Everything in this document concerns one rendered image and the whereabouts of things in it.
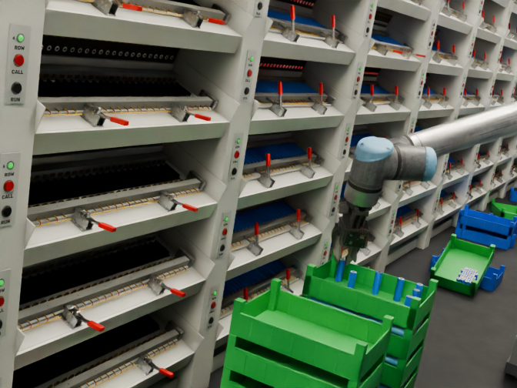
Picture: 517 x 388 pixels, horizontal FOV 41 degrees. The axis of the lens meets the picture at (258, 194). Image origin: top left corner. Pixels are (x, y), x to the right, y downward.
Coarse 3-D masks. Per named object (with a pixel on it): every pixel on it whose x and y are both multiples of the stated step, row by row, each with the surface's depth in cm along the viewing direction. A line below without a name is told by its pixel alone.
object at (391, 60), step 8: (392, 32) 287; (400, 40) 286; (408, 40) 284; (416, 48) 283; (424, 48) 281; (368, 56) 232; (376, 56) 238; (384, 56) 244; (392, 56) 255; (400, 56) 265; (416, 56) 283; (368, 64) 237; (376, 64) 243; (384, 64) 249; (392, 64) 256; (400, 64) 263; (408, 64) 270; (416, 64) 279
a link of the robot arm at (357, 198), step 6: (348, 186) 180; (348, 192) 180; (354, 192) 178; (360, 192) 177; (378, 192) 179; (348, 198) 180; (354, 198) 179; (360, 198) 178; (366, 198) 178; (372, 198) 178; (378, 198) 180; (354, 204) 179; (360, 204) 179; (366, 204) 179; (372, 204) 180
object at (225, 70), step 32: (256, 32) 167; (192, 64) 170; (224, 64) 166; (256, 64) 170; (224, 160) 169; (224, 192) 173; (192, 224) 176; (224, 256) 181; (192, 320) 180; (192, 384) 183
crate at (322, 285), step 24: (312, 264) 182; (336, 264) 197; (312, 288) 181; (336, 288) 178; (360, 288) 193; (384, 288) 193; (408, 288) 189; (432, 288) 185; (360, 312) 176; (384, 312) 173; (408, 312) 170
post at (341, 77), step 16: (320, 0) 226; (336, 0) 224; (352, 0) 221; (368, 0) 220; (336, 16) 224; (352, 16) 222; (368, 48) 230; (320, 64) 229; (336, 64) 226; (352, 64) 224; (336, 80) 227; (352, 80) 225; (352, 112) 232; (320, 128) 232; (336, 128) 229; (352, 128) 236; (320, 144) 233; (336, 144) 230; (336, 176) 234; (304, 192) 238; (320, 192) 235; (320, 208) 235; (336, 208) 241; (320, 240) 237; (304, 256) 241; (320, 256) 240
